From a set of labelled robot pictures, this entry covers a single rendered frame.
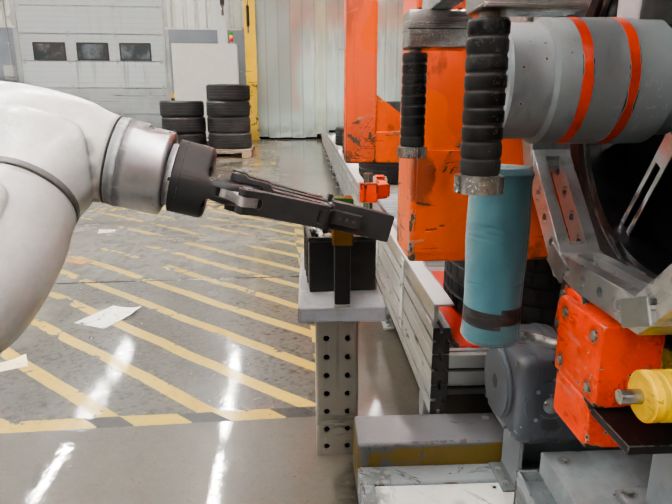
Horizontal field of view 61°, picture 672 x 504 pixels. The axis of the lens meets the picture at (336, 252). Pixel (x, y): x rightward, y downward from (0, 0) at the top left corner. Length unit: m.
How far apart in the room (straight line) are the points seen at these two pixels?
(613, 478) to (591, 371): 0.36
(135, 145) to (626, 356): 0.60
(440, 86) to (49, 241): 0.78
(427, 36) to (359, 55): 2.20
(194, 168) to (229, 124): 8.31
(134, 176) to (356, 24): 2.54
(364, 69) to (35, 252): 2.63
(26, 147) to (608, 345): 0.66
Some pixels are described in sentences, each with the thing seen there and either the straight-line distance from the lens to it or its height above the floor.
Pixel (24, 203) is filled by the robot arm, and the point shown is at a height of 0.75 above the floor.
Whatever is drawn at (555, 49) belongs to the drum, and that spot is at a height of 0.88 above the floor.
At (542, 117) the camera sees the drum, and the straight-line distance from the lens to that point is 0.68.
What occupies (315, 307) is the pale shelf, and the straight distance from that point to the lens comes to 1.09.
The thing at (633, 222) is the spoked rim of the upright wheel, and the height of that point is 0.66.
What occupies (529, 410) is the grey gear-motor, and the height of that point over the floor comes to 0.31.
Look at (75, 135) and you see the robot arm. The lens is 0.58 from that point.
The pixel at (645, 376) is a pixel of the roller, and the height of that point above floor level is 0.54.
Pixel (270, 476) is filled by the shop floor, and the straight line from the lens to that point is 1.41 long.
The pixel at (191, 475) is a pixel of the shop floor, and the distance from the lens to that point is 1.44.
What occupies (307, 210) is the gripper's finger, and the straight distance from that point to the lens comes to 0.57.
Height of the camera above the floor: 0.83
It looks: 15 degrees down
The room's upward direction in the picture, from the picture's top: straight up
